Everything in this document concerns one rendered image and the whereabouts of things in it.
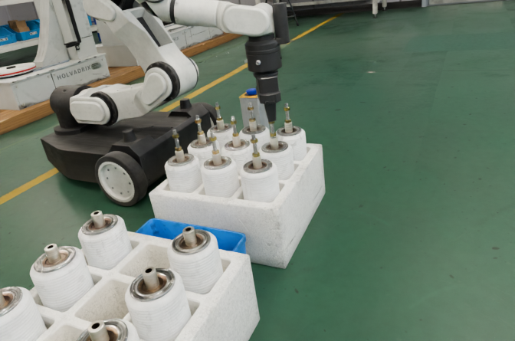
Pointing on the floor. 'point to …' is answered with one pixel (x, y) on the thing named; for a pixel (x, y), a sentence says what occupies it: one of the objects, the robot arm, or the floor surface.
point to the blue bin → (172, 228)
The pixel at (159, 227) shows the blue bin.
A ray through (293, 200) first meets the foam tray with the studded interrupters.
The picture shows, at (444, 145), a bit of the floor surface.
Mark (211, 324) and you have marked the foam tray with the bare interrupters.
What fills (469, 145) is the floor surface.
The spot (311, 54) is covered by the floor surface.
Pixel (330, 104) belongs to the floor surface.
